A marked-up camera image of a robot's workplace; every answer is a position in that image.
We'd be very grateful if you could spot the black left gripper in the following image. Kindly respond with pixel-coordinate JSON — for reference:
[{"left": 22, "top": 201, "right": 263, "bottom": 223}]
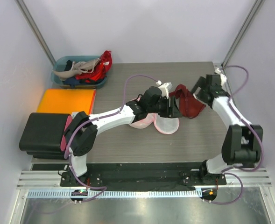
[{"left": 148, "top": 96, "right": 183, "bottom": 119}]

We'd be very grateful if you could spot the white mesh laundry bag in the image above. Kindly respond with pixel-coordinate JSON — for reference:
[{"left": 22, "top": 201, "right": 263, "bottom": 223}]
[{"left": 127, "top": 98, "right": 180, "bottom": 135}]

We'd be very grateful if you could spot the pink bra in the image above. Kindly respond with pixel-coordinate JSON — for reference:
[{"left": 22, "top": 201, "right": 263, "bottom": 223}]
[{"left": 129, "top": 113, "right": 155, "bottom": 129}]

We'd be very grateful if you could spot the dark red garment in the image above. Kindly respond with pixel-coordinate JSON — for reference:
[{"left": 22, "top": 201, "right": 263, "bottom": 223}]
[{"left": 169, "top": 84, "right": 206, "bottom": 119}]

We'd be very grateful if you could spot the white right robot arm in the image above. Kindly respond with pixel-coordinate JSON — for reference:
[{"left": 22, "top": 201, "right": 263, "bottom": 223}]
[{"left": 190, "top": 74, "right": 264, "bottom": 184}]

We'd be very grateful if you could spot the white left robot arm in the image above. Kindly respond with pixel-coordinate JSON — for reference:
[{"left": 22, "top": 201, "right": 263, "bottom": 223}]
[{"left": 64, "top": 82, "right": 182, "bottom": 186}]

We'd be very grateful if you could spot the teal plastic laundry basket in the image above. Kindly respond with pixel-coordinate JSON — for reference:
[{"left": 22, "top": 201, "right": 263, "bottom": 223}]
[{"left": 51, "top": 56, "right": 109, "bottom": 89}]

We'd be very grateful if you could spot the white cup bra in basket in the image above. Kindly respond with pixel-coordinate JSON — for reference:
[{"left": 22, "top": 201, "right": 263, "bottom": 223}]
[{"left": 53, "top": 58, "right": 100, "bottom": 81}]

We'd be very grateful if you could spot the bright red garment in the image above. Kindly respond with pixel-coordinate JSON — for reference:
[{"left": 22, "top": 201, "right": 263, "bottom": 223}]
[{"left": 75, "top": 50, "right": 113, "bottom": 84}]

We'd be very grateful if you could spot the black case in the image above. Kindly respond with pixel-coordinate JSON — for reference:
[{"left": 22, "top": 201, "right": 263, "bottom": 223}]
[{"left": 19, "top": 112, "right": 72, "bottom": 160}]

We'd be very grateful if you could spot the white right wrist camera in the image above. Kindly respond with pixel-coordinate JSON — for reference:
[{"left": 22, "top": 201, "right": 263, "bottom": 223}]
[{"left": 214, "top": 67, "right": 227, "bottom": 86}]

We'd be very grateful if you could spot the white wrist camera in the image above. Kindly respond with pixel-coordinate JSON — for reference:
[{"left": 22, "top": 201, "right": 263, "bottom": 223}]
[
  {"left": 156, "top": 80, "right": 173, "bottom": 99},
  {"left": 214, "top": 67, "right": 227, "bottom": 86}
]

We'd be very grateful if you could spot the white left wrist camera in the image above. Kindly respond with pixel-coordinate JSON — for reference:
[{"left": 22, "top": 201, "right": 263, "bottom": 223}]
[{"left": 156, "top": 80, "right": 173, "bottom": 99}]

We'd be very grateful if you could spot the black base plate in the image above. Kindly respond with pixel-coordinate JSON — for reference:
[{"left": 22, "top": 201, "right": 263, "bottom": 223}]
[{"left": 60, "top": 162, "right": 226, "bottom": 191}]

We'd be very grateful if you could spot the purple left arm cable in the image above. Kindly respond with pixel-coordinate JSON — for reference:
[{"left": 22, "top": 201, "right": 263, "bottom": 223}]
[{"left": 64, "top": 74, "right": 160, "bottom": 203}]

